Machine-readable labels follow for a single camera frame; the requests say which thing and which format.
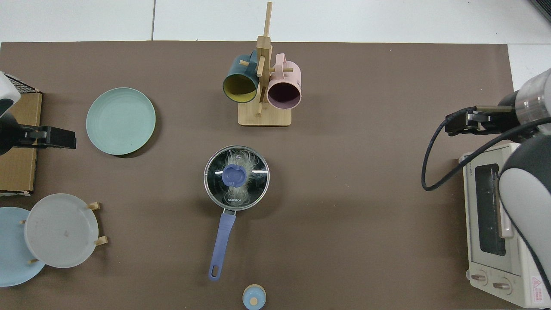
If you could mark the white vermicelli bundle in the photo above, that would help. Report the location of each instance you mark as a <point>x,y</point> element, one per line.
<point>247,161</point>

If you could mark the light blue plate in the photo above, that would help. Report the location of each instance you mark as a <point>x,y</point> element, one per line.
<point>13,258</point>

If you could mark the brown table cloth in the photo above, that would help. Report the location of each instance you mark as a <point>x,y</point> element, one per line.
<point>366,215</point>

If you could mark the teal round plate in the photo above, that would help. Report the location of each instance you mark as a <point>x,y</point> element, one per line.
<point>120,120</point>

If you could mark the dark teal cup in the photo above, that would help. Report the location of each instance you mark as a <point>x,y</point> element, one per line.
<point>236,73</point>

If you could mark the wooden cup stand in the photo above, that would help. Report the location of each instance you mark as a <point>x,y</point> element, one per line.
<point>264,116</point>

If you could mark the pale toaster oven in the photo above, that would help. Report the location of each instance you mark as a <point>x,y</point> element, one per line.
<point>486,258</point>

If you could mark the wooden plate rack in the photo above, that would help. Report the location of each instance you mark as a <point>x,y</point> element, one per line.
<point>101,240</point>

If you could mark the pink cup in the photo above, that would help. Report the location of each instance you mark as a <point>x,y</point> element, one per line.
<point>288,79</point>

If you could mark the grey plate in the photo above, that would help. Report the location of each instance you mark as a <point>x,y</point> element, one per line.
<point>60,230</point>

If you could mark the small blue round bell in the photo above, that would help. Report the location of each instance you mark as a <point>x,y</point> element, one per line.
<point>254,298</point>

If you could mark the glass lid with blue knob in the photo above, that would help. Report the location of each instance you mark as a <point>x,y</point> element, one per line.
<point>234,174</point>

